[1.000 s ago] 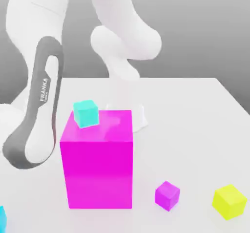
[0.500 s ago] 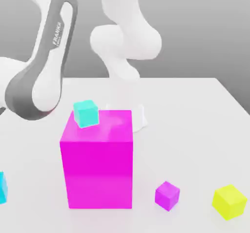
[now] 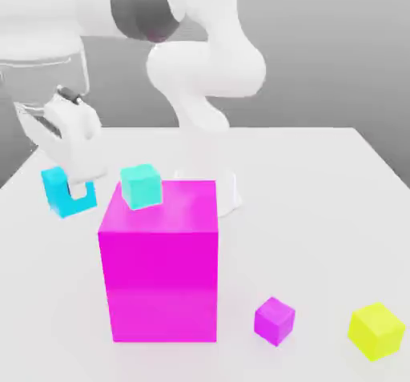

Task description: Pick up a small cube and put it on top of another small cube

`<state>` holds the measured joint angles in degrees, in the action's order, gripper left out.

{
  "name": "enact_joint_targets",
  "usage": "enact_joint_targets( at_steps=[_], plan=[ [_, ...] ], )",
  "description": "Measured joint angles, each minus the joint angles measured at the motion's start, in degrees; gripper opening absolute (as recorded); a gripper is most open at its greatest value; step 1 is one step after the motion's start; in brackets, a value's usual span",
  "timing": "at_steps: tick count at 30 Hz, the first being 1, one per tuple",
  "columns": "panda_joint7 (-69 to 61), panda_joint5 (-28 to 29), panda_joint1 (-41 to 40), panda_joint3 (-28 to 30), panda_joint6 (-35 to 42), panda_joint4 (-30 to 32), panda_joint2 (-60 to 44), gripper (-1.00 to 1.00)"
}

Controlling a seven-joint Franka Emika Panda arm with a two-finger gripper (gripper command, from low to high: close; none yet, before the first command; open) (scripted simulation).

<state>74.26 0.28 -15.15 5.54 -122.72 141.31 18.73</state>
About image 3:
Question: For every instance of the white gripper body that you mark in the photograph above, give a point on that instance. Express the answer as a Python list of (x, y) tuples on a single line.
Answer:
[(78, 138)]

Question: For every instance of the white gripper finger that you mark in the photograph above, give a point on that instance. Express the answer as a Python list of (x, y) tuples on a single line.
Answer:
[(77, 191)]

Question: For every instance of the small cyan cube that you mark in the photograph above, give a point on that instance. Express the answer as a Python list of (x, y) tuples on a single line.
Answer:
[(55, 193)]

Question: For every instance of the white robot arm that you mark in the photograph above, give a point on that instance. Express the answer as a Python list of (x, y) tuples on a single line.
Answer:
[(208, 68)]

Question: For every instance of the small turquoise cube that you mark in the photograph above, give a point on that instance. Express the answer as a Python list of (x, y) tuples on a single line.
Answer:
[(141, 186)]

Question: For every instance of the small purple cube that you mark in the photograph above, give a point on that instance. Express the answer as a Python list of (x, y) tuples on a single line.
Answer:
[(274, 321)]

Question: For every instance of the small yellow cube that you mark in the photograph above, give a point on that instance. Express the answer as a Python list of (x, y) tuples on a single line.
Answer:
[(376, 331)]

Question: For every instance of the large magenta box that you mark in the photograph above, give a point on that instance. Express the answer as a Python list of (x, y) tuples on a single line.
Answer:
[(160, 270)]

